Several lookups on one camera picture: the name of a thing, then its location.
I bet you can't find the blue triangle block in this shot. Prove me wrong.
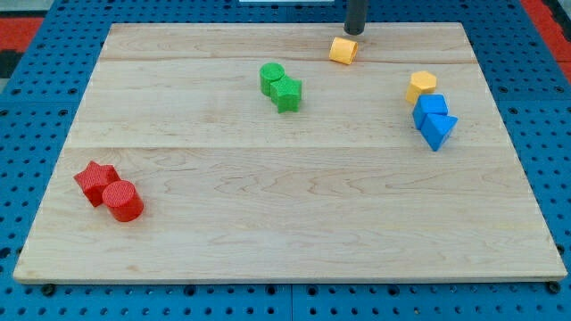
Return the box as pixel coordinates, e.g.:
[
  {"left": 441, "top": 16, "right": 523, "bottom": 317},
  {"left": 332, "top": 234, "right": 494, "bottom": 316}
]
[{"left": 420, "top": 113, "right": 459, "bottom": 152}]

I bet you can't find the red star block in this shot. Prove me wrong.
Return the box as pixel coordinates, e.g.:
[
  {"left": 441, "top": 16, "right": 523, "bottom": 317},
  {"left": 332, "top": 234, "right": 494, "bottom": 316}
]
[{"left": 73, "top": 160, "right": 120, "bottom": 207}]

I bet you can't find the red cylinder block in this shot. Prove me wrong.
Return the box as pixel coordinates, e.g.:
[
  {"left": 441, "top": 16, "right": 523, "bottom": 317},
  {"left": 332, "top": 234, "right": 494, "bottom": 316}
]
[{"left": 102, "top": 180, "right": 144, "bottom": 222}]

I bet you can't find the yellow heart block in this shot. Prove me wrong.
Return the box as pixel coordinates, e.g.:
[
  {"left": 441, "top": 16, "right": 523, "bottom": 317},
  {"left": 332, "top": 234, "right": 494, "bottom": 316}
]
[{"left": 328, "top": 37, "right": 359, "bottom": 65}]

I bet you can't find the green star block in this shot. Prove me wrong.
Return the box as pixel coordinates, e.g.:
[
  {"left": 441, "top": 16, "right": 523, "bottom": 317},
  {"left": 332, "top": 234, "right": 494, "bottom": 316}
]
[{"left": 270, "top": 76, "right": 302, "bottom": 113}]

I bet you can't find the green cylinder block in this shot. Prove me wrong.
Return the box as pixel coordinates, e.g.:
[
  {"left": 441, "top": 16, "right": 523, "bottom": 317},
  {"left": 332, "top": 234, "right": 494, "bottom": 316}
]
[{"left": 259, "top": 62, "right": 285, "bottom": 96}]

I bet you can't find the blue cube block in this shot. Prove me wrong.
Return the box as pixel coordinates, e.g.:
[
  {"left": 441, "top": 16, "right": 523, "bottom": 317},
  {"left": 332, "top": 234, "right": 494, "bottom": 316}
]
[{"left": 411, "top": 94, "right": 449, "bottom": 130}]

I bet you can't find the yellow hexagon block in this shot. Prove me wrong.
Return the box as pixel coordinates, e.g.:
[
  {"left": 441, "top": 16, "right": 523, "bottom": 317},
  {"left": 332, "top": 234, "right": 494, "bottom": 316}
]
[{"left": 405, "top": 70, "right": 437, "bottom": 104}]

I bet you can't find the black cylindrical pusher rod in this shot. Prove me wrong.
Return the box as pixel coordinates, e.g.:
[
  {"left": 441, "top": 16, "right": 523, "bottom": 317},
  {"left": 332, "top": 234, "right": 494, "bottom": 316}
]
[{"left": 343, "top": 0, "right": 368, "bottom": 36}]

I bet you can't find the light wooden board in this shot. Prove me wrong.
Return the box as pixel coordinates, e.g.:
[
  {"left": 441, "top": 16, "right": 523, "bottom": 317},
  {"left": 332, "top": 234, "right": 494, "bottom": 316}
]
[{"left": 13, "top": 22, "right": 567, "bottom": 284}]

